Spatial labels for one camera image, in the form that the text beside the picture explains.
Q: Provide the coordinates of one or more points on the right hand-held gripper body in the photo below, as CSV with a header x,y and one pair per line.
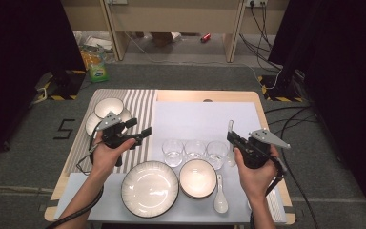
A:
x,y
257,152

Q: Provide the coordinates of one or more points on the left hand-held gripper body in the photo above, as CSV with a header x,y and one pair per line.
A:
x,y
114,136

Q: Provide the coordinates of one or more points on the white plate dark rim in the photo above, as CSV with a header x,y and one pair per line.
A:
x,y
91,124
149,191

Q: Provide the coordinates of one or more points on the white bowl dark rim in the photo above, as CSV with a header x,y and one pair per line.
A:
x,y
198,197
198,176
108,106

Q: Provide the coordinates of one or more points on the person's left hand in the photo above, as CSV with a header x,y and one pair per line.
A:
x,y
105,159

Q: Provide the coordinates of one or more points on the person's right hand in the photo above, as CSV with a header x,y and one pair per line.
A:
x,y
259,181

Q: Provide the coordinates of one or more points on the clear drinking glass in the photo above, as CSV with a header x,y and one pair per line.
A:
x,y
216,154
172,152
194,149

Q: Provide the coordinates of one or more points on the striped woven placemat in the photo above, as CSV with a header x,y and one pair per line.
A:
x,y
143,105

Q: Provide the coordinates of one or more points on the white table sheet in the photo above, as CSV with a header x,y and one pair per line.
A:
x,y
197,120

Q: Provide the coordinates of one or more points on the green packet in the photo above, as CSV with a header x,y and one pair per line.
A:
x,y
97,74

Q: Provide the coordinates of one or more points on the black stand base hazard tape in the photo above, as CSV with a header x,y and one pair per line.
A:
x,y
279,87
60,86

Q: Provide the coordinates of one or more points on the clear plastic bag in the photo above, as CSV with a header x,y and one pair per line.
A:
x,y
95,41

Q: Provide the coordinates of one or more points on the cardboard box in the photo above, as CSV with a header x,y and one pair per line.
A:
x,y
163,38

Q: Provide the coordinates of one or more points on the small red object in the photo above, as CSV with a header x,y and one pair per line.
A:
x,y
205,37

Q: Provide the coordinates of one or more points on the beige desk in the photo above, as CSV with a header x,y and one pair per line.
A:
x,y
171,16

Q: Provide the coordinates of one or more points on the black curtain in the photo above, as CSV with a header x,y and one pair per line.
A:
x,y
19,47
346,63

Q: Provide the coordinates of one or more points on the white wall socket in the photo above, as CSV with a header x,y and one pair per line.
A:
x,y
255,2

